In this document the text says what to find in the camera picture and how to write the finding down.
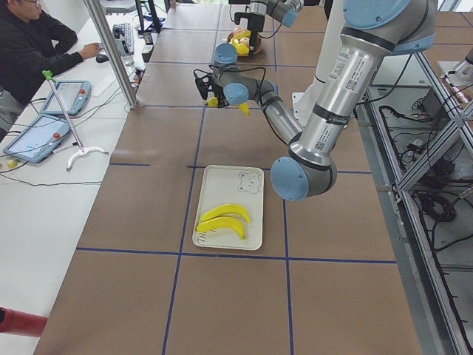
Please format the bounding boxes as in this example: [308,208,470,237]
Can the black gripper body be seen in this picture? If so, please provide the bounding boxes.
[194,70,225,108]
[234,12,265,58]

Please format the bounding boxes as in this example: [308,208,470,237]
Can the yellow banana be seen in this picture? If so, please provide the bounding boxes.
[231,30,251,39]
[200,203,251,223]
[196,216,246,240]
[205,97,250,117]

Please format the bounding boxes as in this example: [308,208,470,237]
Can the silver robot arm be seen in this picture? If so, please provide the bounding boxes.
[234,0,304,58]
[194,1,438,201]

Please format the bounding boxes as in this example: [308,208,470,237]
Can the brown wicker basket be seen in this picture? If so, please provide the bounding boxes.
[227,31,264,57]

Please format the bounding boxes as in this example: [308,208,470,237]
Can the yellow starfruit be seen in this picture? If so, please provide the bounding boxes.
[230,38,249,56]

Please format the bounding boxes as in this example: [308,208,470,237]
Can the small metal cup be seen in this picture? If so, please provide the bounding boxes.
[143,32,153,45]

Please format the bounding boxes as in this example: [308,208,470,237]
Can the computer keyboard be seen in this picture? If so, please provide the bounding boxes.
[112,23,134,56]

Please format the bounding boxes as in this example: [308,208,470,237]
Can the black computer mouse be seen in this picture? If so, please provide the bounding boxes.
[95,54,109,64]

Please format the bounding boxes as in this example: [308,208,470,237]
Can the white bear tray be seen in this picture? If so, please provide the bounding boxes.
[192,165,264,251]

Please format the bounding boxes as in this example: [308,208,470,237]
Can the upper teach pendant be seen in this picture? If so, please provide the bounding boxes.
[40,81,92,117]

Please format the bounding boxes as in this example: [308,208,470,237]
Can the teach pendant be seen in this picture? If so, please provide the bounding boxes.
[3,114,70,163]
[40,81,92,117]

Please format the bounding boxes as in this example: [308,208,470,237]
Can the metal reacher stick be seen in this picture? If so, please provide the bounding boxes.
[41,70,109,172]

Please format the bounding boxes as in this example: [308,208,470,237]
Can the lower teach pendant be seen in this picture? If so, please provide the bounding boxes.
[3,114,70,163]

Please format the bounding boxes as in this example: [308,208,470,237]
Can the person in black jacket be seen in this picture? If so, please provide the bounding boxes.
[1,1,101,105]

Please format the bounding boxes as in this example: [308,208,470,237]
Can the red fire extinguisher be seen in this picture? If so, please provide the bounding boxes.
[1,307,48,337]

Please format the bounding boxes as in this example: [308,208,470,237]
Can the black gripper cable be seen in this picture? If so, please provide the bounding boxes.
[194,65,268,98]

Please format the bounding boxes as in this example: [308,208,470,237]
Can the aluminium frame post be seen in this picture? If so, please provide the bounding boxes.
[83,0,138,109]

